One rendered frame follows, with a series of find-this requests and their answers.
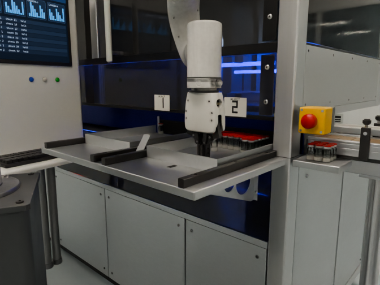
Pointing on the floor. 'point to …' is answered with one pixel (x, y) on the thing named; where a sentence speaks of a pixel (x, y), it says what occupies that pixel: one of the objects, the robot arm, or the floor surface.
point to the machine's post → (286, 138)
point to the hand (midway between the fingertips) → (203, 151)
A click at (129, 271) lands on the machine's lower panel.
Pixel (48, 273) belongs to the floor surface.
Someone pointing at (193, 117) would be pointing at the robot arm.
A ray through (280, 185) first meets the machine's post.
